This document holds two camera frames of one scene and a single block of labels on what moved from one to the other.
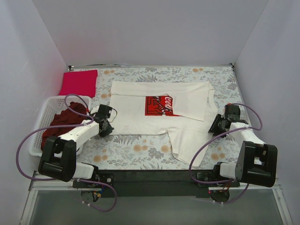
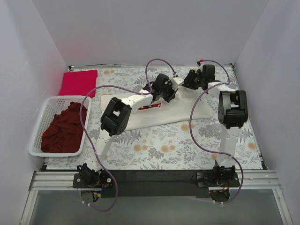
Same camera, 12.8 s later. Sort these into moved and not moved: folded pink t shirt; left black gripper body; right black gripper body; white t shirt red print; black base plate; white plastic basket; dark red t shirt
Moved: white t shirt red print; left black gripper body; right black gripper body
Not moved: folded pink t shirt; black base plate; white plastic basket; dark red t shirt
